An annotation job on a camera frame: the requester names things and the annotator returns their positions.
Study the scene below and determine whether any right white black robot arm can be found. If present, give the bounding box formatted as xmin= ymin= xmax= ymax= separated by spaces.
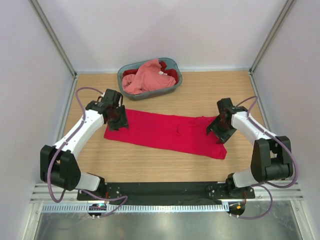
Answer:
xmin=206 ymin=98 xmax=298 ymax=198

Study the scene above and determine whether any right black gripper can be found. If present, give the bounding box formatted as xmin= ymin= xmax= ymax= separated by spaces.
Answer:
xmin=206 ymin=114 xmax=237 ymax=145

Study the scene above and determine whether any magenta red t shirt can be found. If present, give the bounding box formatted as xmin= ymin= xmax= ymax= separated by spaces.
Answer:
xmin=104 ymin=109 xmax=227 ymax=160

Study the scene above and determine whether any aluminium frame post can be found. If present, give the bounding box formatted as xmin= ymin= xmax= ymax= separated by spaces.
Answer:
xmin=29 ymin=0 xmax=78 ymax=78
xmin=248 ymin=0 xmax=298 ymax=75

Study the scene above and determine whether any left aluminium frame post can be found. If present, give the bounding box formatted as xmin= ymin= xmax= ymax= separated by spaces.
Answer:
xmin=29 ymin=0 xmax=78 ymax=78

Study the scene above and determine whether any salmon pink t shirt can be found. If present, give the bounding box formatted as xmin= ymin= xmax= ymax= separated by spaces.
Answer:
xmin=121 ymin=59 xmax=176 ymax=95

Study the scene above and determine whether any perforated metal cable tray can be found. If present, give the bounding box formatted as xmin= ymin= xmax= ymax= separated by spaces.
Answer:
xmin=41 ymin=202 xmax=229 ymax=214

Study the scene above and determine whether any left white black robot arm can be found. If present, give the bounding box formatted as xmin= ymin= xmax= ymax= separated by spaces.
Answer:
xmin=40 ymin=89 xmax=129 ymax=203

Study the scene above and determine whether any teal plastic laundry basin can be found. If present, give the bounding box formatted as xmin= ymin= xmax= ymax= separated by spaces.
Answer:
xmin=117 ymin=57 xmax=183 ymax=101

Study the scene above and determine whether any right aluminium frame post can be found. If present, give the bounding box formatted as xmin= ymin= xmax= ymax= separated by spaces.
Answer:
xmin=248 ymin=0 xmax=298 ymax=75

